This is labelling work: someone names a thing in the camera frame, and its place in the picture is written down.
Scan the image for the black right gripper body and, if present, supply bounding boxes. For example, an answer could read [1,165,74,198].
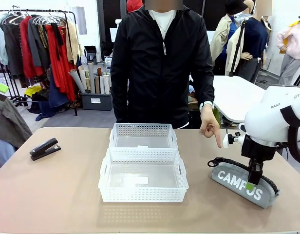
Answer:
[241,134,278,163]

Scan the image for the grey CAMPUS zipper pouch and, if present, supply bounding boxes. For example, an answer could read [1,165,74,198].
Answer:
[207,157,281,209]

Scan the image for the black stapler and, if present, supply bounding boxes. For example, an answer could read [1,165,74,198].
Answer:
[29,137,62,161]

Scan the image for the person's right forearm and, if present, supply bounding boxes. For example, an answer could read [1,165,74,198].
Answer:
[110,80,131,123]

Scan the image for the person's left forearm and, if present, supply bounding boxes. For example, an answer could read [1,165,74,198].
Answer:
[191,73,215,110]

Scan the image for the person's left hand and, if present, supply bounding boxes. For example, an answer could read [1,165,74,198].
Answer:
[199,105,224,149]

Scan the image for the grey draped jacket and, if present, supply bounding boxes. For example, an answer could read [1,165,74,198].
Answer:
[0,91,33,148]

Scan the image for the yellow cloth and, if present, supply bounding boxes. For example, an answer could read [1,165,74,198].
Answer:
[24,85,42,98]

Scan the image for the dark grey hanging coat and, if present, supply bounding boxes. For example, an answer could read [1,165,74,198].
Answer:
[0,20,24,77]

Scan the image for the red hanging jacket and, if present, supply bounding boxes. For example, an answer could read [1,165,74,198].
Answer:
[19,16,45,79]

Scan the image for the green shopping bag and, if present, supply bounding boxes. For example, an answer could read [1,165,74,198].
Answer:
[213,108,223,129]

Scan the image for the grey hanging jacket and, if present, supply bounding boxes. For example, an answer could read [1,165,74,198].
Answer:
[27,17,51,69]

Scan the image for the blue jeans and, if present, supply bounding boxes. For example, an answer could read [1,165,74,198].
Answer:
[0,136,16,169]

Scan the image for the navy blue cloth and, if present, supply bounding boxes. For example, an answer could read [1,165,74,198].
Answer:
[48,70,69,108]

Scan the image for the white background table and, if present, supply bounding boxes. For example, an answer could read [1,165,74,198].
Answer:
[212,75,267,123]

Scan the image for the long red dress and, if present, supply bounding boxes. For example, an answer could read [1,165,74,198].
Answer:
[44,24,76,102]

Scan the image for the white wristwatch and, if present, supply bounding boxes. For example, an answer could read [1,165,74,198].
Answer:
[199,100,214,111]

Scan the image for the black metal clothes rack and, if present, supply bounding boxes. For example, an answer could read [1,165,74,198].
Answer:
[0,9,79,117]

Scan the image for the black hanging scarf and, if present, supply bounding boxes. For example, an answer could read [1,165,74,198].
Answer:
[50,22,65,62]

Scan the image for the slanted grey paper roll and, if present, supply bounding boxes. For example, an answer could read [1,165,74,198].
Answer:
[68,68,86,94]

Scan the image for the beige paper roll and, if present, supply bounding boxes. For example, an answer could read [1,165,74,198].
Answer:
[78,65,88,92]

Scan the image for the beige hanging garment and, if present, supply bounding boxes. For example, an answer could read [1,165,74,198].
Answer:
[64,20,81,65]

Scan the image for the tall grey paper roll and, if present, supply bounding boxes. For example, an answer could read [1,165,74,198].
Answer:
[87,61,96,94]

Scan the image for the black office chair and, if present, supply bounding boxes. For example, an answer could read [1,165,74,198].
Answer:
[84,45,98,65]

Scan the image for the brown paper roll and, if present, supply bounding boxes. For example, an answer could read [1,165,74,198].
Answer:
[94,67,103,94]

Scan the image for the grey plastic storage bin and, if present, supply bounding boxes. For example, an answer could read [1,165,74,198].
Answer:
[79,91,113,111]

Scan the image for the white perforated plastic basket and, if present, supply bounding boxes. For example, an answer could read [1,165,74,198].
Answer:
[108,122,179,150]
[98,147,189,203]

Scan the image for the mannequin in navy sweater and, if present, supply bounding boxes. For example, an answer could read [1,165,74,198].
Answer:
[237,0,273,84]

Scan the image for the mannequin in pink hoodie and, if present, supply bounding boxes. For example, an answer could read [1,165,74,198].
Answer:
[276,11,300,86]

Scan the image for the mannequin in beige trench coat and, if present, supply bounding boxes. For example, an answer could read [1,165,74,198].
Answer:
[209,13,245,77]

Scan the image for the person in black jacket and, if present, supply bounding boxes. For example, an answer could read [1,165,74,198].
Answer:
[110,0,215,129]

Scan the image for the black bucket hat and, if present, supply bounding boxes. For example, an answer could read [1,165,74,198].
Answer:
[225,0,248,16]

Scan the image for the red hooded garment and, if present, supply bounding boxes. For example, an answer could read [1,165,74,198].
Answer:
[126,0,144,13]

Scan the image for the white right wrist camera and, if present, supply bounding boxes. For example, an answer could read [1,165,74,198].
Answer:
[222,131,246,149]

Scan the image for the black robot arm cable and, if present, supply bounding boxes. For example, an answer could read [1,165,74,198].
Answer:
[280,105,300,164]

